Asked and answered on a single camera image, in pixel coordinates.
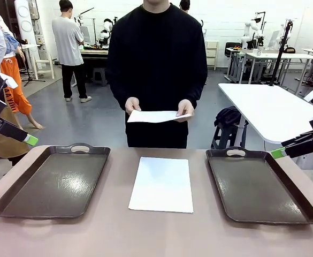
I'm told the large white table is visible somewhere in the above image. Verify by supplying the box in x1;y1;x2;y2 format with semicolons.
217;82;313;169

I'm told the black step stool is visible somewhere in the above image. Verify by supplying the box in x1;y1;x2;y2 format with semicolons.
210;123;249;150

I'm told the person in grey shirt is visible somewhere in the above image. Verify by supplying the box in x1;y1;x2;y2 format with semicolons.
51;0;93;104

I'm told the white-backed monitor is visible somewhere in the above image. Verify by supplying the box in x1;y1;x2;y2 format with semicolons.
268;30;280;49

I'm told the white humanoid robot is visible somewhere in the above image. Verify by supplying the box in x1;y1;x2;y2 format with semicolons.
99;18;114;46

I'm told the black tripod pole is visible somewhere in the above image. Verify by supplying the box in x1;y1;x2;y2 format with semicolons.
268;20;294;87

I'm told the grey plastic stool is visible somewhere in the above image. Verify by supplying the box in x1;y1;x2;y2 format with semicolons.
93;67;109;87

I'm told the white A4 paper sheet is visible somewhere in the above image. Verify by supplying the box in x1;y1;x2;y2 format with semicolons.
127;109;193;124
128;156;194;214

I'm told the person's left hand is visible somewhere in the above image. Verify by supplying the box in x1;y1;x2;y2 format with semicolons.
175;99;195;123

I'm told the long white desk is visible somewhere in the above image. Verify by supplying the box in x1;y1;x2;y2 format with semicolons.
236;52;313;90

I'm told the dark brown plastic tray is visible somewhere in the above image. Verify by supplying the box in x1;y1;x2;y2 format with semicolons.
205;146;313;225
0;143;111;221

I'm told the person's left forearm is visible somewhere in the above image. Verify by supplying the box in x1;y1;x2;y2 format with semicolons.
184;72;208;104

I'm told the black workbench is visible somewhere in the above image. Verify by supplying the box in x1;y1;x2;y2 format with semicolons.
80;48;111;82

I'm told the person's black sweater torso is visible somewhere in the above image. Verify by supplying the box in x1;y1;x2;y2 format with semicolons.
105;0;209;149

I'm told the person's right hand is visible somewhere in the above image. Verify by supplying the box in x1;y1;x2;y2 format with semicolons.
125;96;142;115

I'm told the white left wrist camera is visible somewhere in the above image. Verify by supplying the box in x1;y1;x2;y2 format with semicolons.
0;72;18;94

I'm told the white drawer cabinet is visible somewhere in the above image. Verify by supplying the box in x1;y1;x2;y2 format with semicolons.
205;39;220;71

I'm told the white tower air conditioner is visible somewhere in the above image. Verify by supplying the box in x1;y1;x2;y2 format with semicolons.
13;0;44;64

